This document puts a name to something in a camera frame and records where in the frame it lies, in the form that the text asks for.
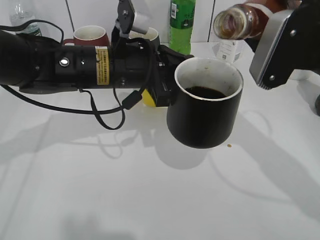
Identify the black ceramic mug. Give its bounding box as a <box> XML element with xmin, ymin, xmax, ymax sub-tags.
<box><xmin>166</xmin><ymin>57</ymin><xmax>244</xmax><ymax>149</ymax></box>

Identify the black cable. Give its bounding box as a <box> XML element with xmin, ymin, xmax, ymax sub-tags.
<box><xmin>0</xmin><ymin>19</ymin><xmax>155</xmax><ymax>130</ymax></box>

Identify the yellow paper cup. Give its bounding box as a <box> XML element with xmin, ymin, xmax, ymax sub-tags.
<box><xmin>142</xmin><ymin>89</ymin><xmax>157</xmax><ymax>108</ymax></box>

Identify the white plastic bottle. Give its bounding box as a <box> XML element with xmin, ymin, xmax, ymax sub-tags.
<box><xmin>212</xmin><ymin>39</ymin><xmax>246</xmax><ymax>64</ymax></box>

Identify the dark grey ceramic mug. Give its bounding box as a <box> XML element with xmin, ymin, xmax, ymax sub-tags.
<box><xmin>129</xmin><ymin>27</ymin><xmax>160</xmax><ymax>49</ymax></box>

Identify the clear water bottle green label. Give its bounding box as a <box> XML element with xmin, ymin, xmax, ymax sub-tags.
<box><xmin>9</xmin><ymin>0</ymin><xmax>42</xmax><ymax>36</ymax></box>

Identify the red ceramic mug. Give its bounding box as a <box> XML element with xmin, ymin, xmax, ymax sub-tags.
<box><xmin>63</xmin><ymin>25</ymin><xmax>110</xmax><ymax>47</ymax></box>

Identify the green soda bottle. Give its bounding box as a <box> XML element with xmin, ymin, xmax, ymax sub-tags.
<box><xmin>169</xmin><ymin>0</ymin><xmax>196</xmax><ymax>55</ymax></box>

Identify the white ceramic mug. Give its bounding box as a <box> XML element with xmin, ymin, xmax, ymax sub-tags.
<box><xmin>288</xmin><ymin>69</ymin><xmax>320</xmax><ymax>81</ymax></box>

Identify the brown coffee bottle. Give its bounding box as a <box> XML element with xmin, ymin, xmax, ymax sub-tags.
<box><xmin>213</xmin><ymin>0</ymin><xmax>289</xmax><ymax>40</ymax></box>

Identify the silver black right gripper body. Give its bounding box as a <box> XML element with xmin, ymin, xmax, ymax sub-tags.
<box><xmin>249</xmin><ymin>0</ymin><xmax>320</xmax><ymax>90</ymax></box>

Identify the dark object at right edge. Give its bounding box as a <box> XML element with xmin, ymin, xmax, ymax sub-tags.
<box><xmin>314</xmin><ymin>95</ymin><xmax>320</xmax><ymax>116</ymax></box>

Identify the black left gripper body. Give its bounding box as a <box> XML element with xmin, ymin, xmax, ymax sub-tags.
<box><xmin>152</xmin><ymin>44</ymin><xmax>195</xmax><ymax>107</ymax></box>

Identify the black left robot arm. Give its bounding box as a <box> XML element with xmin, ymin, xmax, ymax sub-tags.
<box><xmin>0</xmin><ymin>31</ymin><xmax>188</xmax><ymax>107</ymax></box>

